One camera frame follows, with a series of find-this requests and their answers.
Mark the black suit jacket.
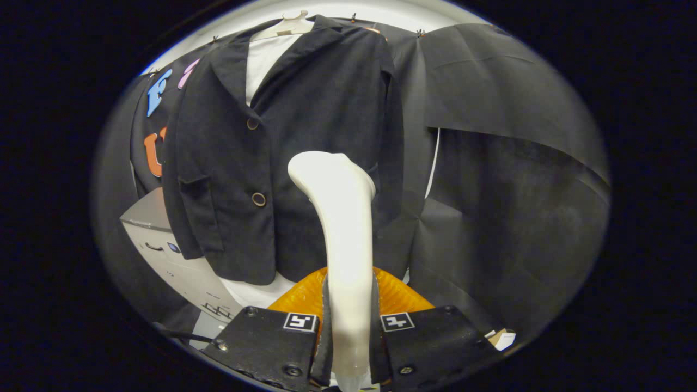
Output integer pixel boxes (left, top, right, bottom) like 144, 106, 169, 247
162, 15, 405, 285

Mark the white garment steamer head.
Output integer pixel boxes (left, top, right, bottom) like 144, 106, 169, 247
288, 151, 376, 392

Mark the small white cardboard piece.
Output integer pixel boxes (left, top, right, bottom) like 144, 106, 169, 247
486, 328, 517, 352

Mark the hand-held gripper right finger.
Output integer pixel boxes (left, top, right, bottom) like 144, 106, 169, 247
372, 267, 504, 390

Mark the grey drawer cabinet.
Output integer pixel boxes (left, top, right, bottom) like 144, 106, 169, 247
120, 188, 246, 323

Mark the white clothes hanger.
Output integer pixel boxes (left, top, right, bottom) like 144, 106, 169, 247
252, 10, 315, 41

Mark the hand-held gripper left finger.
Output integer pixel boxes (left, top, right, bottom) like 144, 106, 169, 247
201, 267, 334, 392

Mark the white shirt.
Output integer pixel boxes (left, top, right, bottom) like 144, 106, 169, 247
221, 33, 303, 309

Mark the black cable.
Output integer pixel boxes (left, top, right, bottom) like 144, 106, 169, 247
155, 322, 216, 345

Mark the black backdrop cloth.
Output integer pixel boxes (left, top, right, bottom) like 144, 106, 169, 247
90, 14, 610, 344

